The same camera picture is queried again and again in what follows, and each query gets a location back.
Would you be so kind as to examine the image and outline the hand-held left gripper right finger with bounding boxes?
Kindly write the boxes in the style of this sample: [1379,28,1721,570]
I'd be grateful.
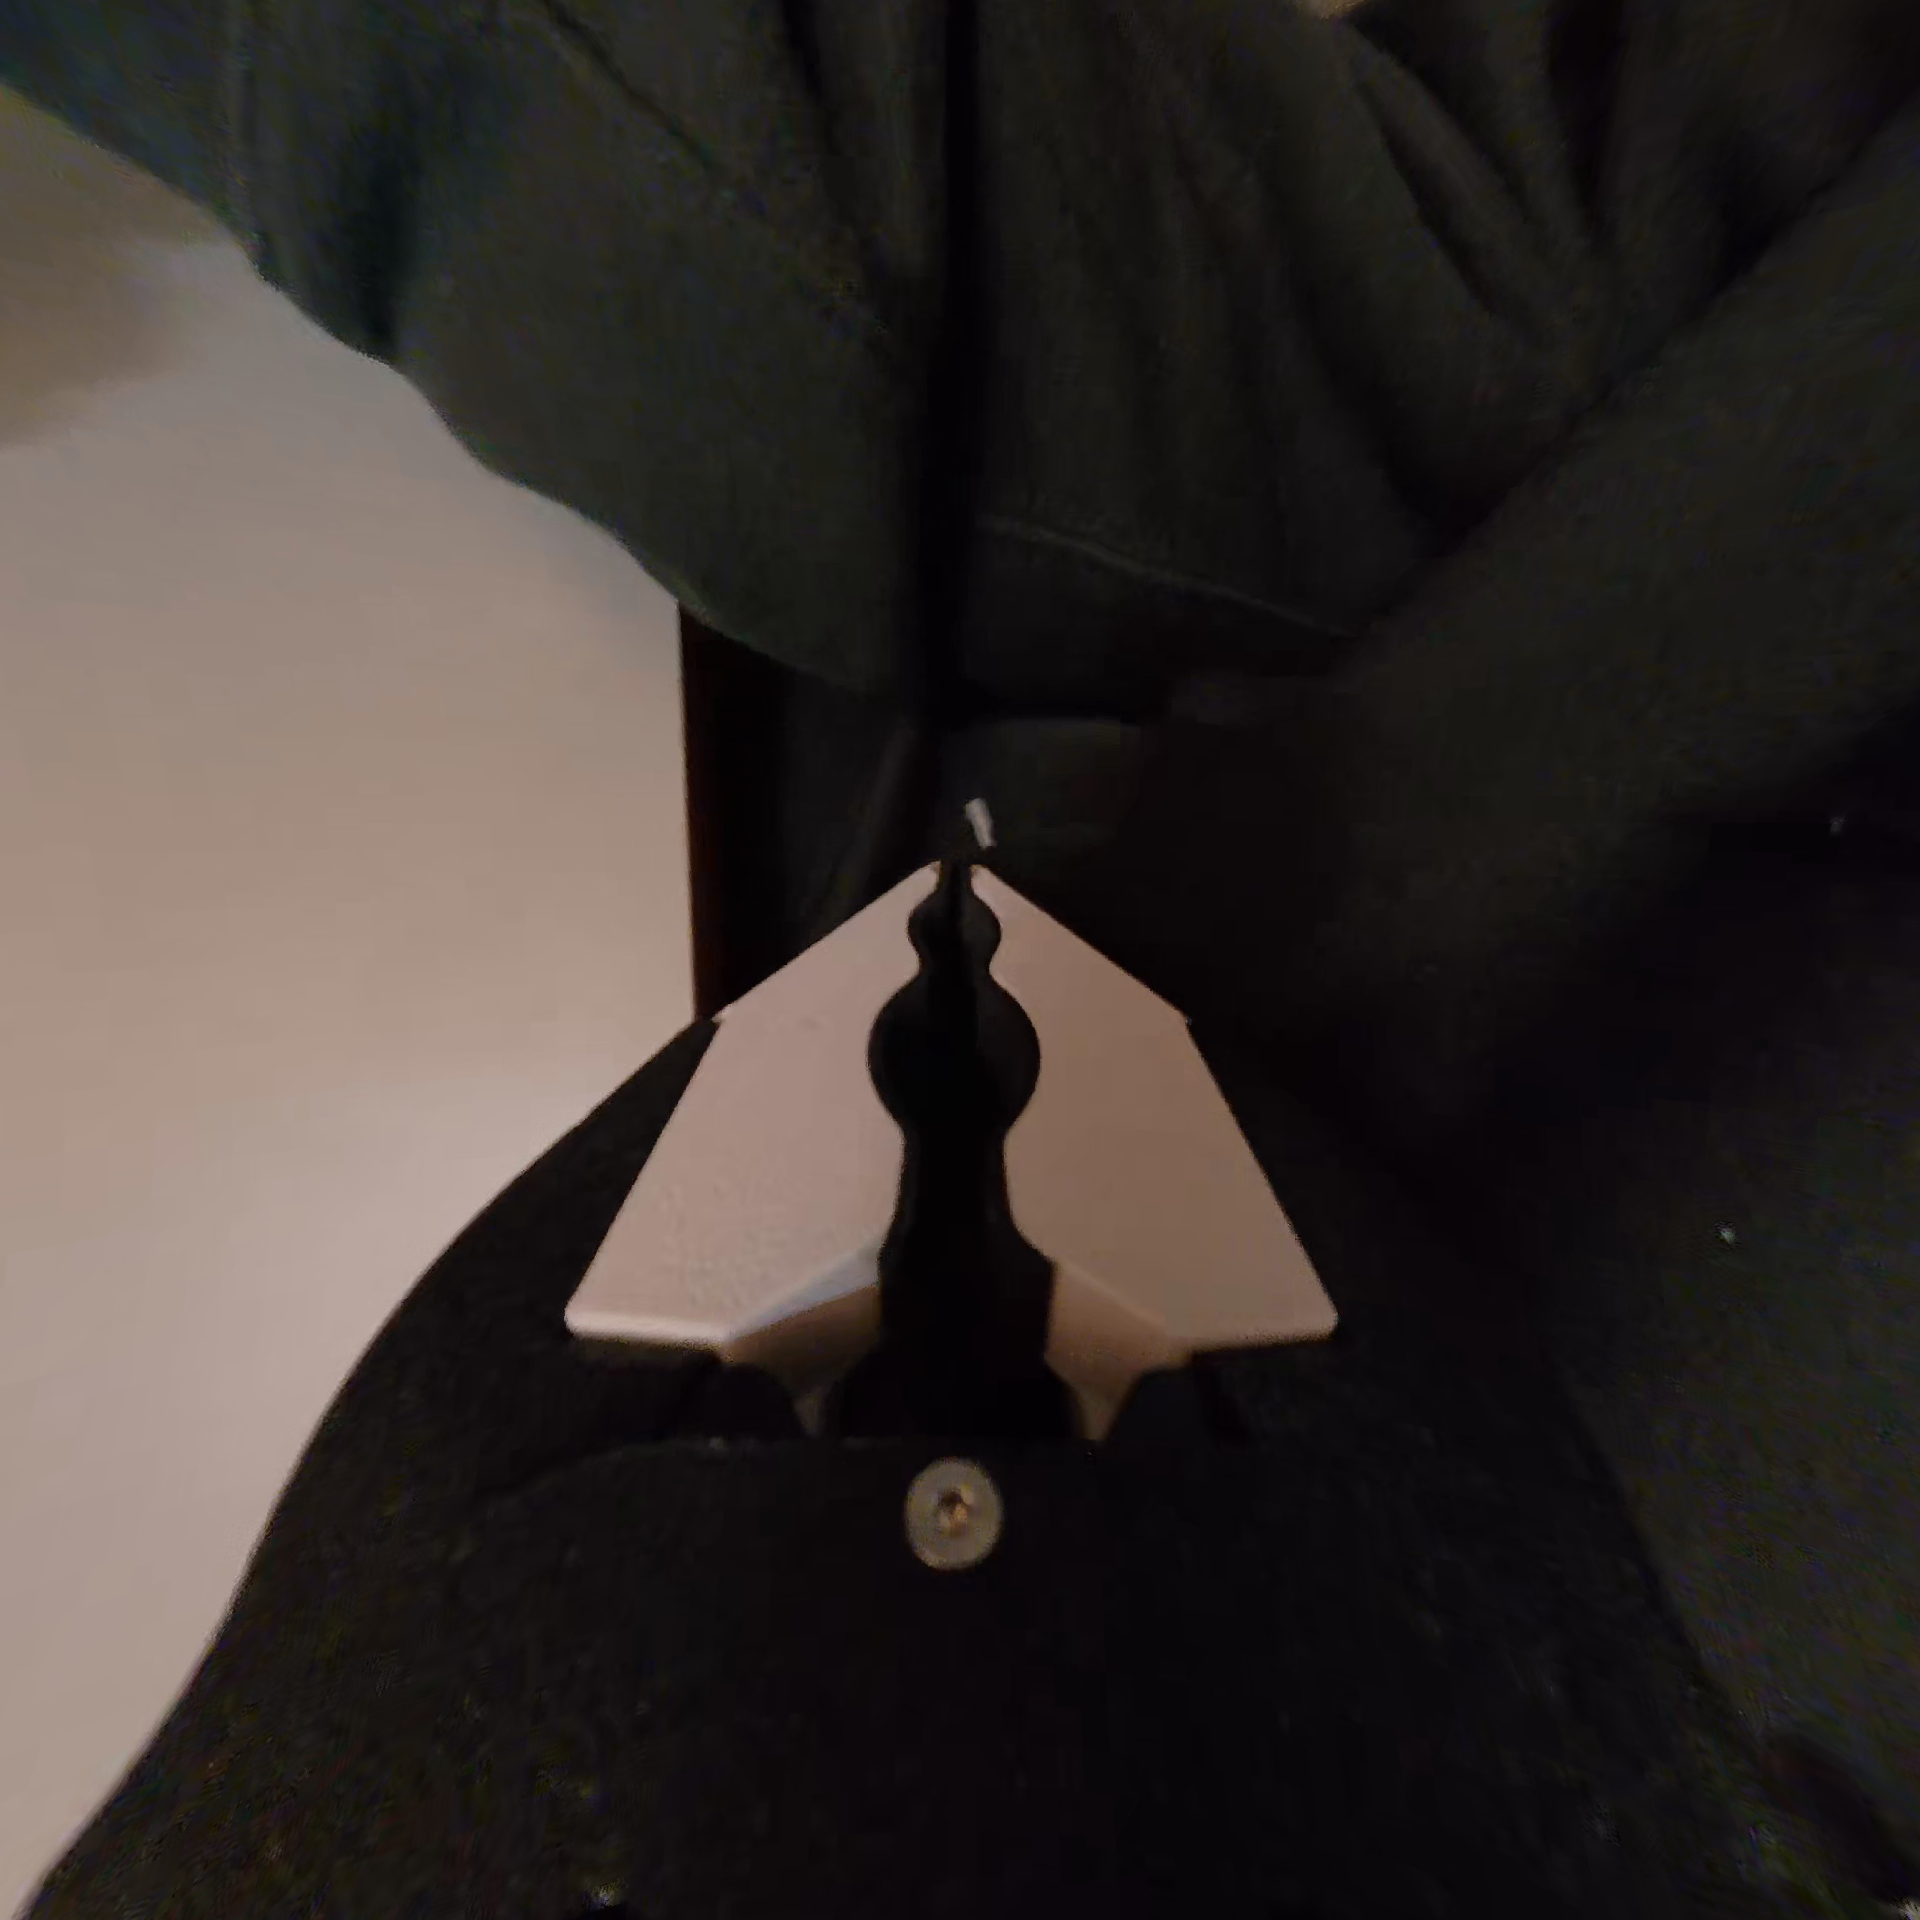
[971,867,1339,1440]

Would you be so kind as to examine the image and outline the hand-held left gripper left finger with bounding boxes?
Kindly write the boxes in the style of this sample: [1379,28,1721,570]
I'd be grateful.
[564,863,962,1433]

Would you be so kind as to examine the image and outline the dark pants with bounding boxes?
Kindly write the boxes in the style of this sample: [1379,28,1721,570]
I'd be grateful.
[749,675,1920,1907]

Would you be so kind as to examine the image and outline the black printed shirt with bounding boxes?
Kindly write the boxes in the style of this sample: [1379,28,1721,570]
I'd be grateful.
[0,0,1920,723]

